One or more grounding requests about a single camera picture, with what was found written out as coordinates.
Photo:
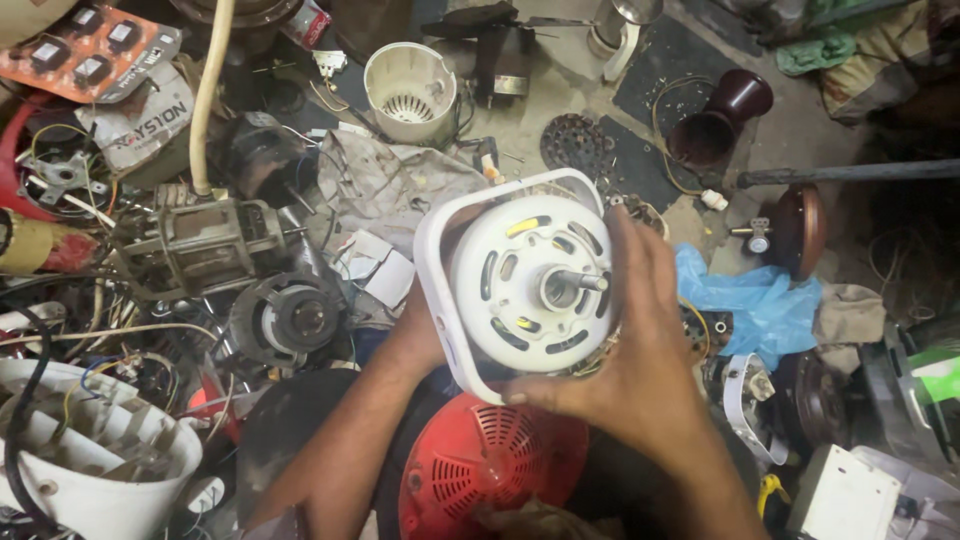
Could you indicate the person's right hand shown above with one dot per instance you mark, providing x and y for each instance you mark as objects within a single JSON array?
[{"x": 652, "y": 360}]

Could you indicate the person's left hand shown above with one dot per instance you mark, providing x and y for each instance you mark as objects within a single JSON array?
[{"x": 416, "y": 330}]

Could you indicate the white square plastic motor housing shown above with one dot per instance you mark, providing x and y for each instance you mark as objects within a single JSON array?
[{"x": 435, "y": 292}]

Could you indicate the white electric motor with shaft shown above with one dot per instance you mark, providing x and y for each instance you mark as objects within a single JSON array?
[{"x": 525, "y": 300}]

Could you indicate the white paper boxes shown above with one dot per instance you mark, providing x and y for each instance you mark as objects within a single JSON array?
[{"x": 382, "y": 270}]

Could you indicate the blue plastic bag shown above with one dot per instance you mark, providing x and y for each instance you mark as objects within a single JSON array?
[{"x": 750, "y": 300}]

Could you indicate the black round motor with pulley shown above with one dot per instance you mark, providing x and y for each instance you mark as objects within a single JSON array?
[{"x": 289, "y": 319}]

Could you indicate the dirty grey cloth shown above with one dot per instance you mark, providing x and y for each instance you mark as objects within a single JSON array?
[{"x": 390, "y": 184}]

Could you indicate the red vented plastic cover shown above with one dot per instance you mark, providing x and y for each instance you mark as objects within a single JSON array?
[{"x": 487, "y": 465}]

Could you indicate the small metal valve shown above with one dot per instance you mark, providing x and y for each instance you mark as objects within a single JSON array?
[{"x": 757, "y": 238}]

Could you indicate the brown round metal cover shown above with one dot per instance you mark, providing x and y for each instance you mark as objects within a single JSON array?
[{"x": 799, "y": 232}]

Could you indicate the beige cloth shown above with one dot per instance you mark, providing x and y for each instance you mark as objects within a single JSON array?
[{"x": 851, "y": 315}]

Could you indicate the black perforated metal disc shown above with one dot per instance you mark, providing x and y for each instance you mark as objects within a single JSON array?
[{"x": 574, "y": 142}]

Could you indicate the grey metal electric motor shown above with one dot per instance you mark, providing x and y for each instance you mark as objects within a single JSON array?
[{"x": 202, "y": 240}]

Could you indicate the dusty black motor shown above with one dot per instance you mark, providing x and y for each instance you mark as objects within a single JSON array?
[{"x": 255, "y": 157}]

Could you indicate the white perforated plastic cup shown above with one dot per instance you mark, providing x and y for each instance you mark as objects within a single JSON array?
[{"x": 409, "y": 90}]

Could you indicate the maroon plastic funnel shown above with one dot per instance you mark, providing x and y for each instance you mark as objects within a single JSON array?
[{"x": 720, "y": 112}]

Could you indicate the dark metal pipe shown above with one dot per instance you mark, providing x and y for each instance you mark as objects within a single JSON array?
[{"x": 855, "y": 173}]

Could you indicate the green plastic part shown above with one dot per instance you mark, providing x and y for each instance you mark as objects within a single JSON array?
[{"x": 937, "y": 375}]

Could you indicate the black motor with fan blade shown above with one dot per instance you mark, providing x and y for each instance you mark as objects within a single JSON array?
[{"x": 502, "y": 52}]

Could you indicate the black rubber mat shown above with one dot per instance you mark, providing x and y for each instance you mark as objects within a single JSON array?
[{"x": 664, "y": 64}]

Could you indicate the red and white can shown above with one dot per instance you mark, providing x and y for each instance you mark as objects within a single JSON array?
[{"x": 306, "y": 22}]

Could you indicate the grey printed cardboard box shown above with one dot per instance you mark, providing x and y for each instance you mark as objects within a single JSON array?
[{"x": 142, "y": 120}]

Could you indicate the green cloth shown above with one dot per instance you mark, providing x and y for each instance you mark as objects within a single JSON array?
[{"x": 814, "y": 54}]

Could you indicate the white plastic appliance base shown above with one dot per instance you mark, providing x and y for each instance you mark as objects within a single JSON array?
[{"x": 97, "y": 472}]

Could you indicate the yellow and red cylinder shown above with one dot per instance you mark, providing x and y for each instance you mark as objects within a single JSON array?
[{"x": 37, "y": 244}]

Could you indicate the orange blister card black parts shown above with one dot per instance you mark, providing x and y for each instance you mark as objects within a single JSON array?
[{"x": 90, "y": 52}]

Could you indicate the red plastic housing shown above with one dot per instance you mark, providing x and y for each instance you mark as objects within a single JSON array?
[{"x": 15, "y": 172}]

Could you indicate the white curved plastic bracket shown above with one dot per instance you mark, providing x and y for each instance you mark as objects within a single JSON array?
[{"x": 739, "y": 420}]

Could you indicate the grey metal motor bracket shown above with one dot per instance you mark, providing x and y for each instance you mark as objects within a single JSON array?
[{"x": 60, "y": 174}]

